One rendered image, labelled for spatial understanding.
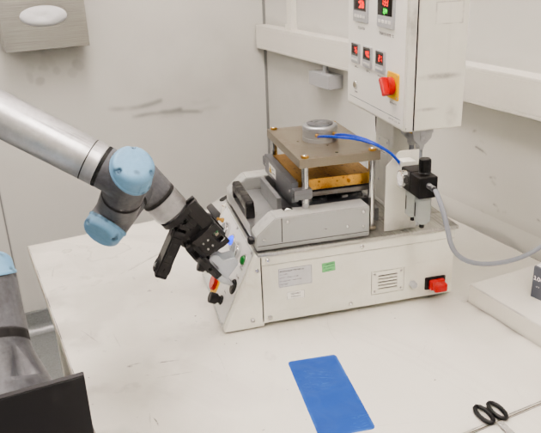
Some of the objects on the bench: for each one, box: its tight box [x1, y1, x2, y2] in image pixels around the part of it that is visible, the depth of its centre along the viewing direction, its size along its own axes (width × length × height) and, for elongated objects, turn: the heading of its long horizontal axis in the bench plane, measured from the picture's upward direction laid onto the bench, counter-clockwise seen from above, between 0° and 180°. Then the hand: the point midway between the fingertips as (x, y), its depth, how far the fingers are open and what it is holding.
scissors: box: [472, 400, 515, 433], centre depth 111 cm, size 14×6×1 cm, turn 24°
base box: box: [218, 203, 455, 332], centre depth 158 cm, size 54×38×17 cm
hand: (226, 282), depth 143 cm, fingers closed
